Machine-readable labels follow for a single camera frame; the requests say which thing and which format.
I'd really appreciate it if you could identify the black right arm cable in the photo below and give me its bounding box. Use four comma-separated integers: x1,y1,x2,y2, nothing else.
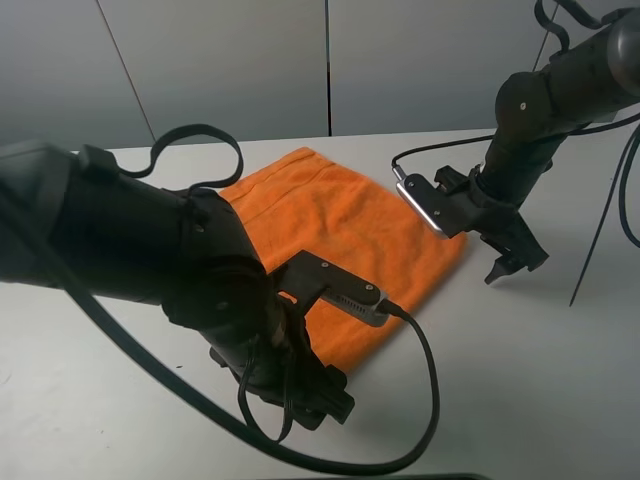
392,0,640,249

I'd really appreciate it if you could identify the thin black hanging wire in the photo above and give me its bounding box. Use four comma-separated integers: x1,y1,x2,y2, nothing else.
568,134,640,307

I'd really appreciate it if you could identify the orange microfibre towel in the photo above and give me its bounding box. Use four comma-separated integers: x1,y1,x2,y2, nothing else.
218,146,469,375

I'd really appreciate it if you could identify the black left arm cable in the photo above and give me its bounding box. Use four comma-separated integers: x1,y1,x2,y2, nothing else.
0,124,441,475

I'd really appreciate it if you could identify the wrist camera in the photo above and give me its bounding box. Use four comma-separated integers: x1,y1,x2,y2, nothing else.
392,166,455,238
272,250,389,328

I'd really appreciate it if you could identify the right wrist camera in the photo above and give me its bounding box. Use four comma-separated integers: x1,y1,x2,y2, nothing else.
392,166,455,238

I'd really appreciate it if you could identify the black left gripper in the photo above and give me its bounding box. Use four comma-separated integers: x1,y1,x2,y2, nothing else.
208,295,355,429

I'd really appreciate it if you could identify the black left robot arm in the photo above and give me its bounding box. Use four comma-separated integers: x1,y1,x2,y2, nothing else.
1,142,355,430

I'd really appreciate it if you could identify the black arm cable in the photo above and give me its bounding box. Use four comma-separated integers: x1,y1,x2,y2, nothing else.
392,0,640,249
0,124,441,475

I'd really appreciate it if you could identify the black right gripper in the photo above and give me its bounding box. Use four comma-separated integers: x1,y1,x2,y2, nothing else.
435,166,548,285

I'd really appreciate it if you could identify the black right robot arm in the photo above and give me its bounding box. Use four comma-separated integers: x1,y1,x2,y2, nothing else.
435,1,639,284

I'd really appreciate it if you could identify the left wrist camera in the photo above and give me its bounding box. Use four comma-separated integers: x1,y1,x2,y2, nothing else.
272,250,389,328

